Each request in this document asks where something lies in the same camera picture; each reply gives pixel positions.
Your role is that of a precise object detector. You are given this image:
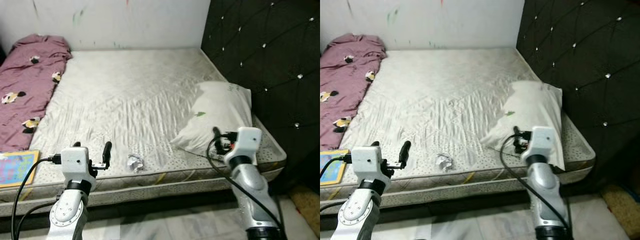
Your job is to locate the white paper ball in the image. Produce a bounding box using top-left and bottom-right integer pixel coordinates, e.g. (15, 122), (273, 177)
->
(127, 154), (146, 174)
(435, 154), (454, 173)

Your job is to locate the colourful yellow-framed puzzle board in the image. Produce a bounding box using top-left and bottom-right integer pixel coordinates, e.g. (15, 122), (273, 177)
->
(0, 150), (40, 189)
(320, 149), (350, 186)

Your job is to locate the white pillow with green leaf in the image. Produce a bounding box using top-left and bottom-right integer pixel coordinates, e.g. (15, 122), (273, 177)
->
(480, 81), (566, 172)
(170, 81), (254, 166)

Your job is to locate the white quilted mattress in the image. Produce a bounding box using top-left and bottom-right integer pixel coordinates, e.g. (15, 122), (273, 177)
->
(320, 47), (597, 183)
(0, 47), (288, 182)

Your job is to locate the speckled grey lower mattress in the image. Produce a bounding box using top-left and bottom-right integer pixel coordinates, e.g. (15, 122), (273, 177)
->
(0, 162), (287, 217)
(320, 162), (596, 211)

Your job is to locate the purple blanket with flower print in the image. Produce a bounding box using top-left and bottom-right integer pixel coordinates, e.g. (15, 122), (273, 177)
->
(0, 34), (74, 153)
(320, 33), (387, 151)

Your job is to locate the brown floor mat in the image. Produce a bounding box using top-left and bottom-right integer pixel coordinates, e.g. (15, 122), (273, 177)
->
(289, 185), (320, 239)
(602, 184), (640, 237)

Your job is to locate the black tufted headboard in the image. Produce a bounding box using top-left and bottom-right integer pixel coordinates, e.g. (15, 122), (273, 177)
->
(201, 0), (320, 192)
(516, 0), (640, 192)

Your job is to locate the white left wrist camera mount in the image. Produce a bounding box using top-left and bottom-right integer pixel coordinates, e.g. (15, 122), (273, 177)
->
(60, 146), (92, 184)
(351, 146), (385, 182)

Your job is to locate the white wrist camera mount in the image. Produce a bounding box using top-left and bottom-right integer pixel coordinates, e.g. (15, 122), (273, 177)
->
(223, 127), (263, 166)
(521, 126), (557, 166)
(351, 146), (385, 182)
(60, 146), (92, 184)

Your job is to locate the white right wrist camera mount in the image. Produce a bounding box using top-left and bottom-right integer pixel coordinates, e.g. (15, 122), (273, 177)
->
(521, 126), (557, 166)
(223, 127), (263, 166)

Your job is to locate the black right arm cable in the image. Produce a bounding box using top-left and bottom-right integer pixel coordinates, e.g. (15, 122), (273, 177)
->
(206, 136), (284, 237)
(499, 134), (572, 232)

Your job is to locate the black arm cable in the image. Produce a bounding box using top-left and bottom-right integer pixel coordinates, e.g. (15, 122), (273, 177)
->
(320, 155), (354, 212)
(206, 136), (284, 237)
(11, 157), (62, 240)
(499, 134), (572, 232)

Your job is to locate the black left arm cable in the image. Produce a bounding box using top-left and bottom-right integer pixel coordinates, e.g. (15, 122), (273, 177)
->
(320, 155), (354, 212)
(11, 157), (62, 240)

